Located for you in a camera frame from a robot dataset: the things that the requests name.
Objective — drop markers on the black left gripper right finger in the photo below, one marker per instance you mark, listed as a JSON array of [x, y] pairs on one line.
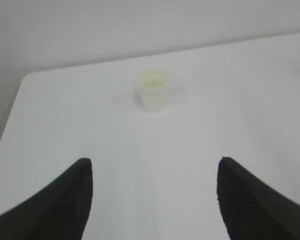
[[252, 210]]

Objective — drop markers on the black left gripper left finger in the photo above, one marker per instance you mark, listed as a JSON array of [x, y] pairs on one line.
[[59, 211]]

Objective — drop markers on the white paper cup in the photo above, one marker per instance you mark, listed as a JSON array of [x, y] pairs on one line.
[[151, 90]]

